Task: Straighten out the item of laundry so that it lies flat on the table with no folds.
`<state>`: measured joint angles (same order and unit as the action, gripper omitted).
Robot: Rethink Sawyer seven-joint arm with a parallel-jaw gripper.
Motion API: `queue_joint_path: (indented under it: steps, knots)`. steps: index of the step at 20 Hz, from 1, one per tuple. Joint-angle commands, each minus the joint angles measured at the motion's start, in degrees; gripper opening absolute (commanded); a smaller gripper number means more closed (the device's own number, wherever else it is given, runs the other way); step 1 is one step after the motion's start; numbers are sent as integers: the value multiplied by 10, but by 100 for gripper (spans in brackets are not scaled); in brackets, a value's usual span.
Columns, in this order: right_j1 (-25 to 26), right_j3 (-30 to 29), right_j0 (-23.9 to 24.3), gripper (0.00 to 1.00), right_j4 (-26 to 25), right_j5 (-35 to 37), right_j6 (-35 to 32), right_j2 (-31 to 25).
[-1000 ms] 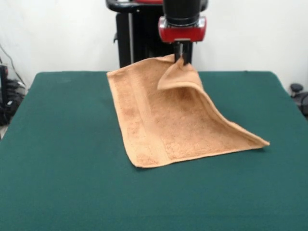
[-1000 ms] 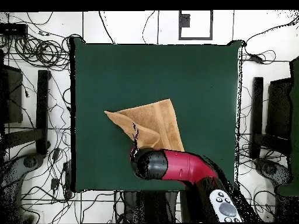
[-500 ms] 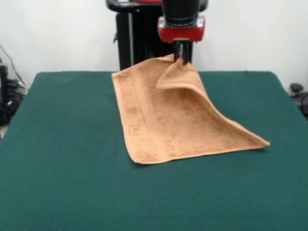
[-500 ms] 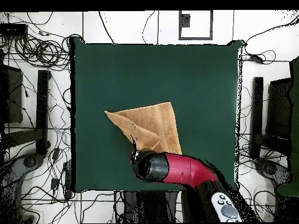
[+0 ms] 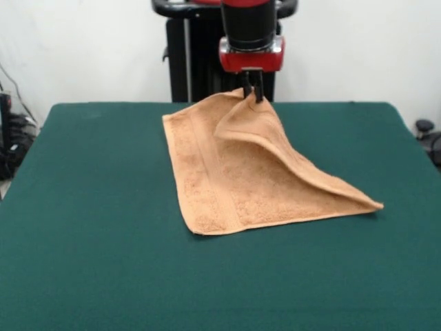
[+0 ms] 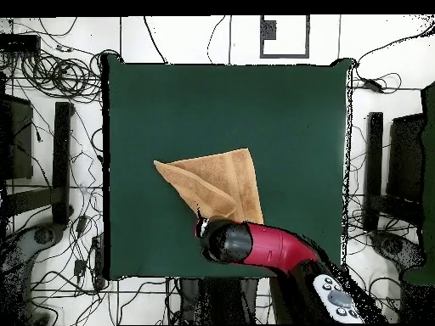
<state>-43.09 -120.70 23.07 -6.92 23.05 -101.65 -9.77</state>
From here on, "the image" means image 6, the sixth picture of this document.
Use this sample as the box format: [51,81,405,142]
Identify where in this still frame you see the tan terry towel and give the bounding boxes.
[153,147,265,225]

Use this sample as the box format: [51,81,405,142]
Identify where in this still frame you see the black power strip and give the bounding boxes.
[91,233,106,289]

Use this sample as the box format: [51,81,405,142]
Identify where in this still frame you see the dark green table cloth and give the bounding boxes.
[101,53,354,281]

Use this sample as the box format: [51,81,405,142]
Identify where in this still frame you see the black floor beam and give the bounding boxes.
[6,101,74,227]
[363,111,424,233]

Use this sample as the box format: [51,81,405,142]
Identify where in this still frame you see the black panel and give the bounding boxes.
[0,94,35,181]
[387,113,426,205]

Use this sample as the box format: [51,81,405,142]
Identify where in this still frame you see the dark grey square box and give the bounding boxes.
[261,20,278,41]

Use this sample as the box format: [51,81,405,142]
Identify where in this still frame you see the dark green hanging cloth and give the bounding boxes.
[402,81,435,286]

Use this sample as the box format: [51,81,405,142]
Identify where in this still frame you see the black rectangular box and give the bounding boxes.
[0,33,42,53]

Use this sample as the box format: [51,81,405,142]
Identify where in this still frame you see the thin black cable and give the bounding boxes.
[206,14,226,65]
[143,15,168,65]

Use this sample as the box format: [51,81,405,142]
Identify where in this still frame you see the grey square floor frame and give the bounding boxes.
[259,14,311,59]

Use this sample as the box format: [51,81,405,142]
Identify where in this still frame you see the coiled black cables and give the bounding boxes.
[21,50,103,103]

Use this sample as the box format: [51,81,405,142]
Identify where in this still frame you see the long black cable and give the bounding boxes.
[354,28,435,69]

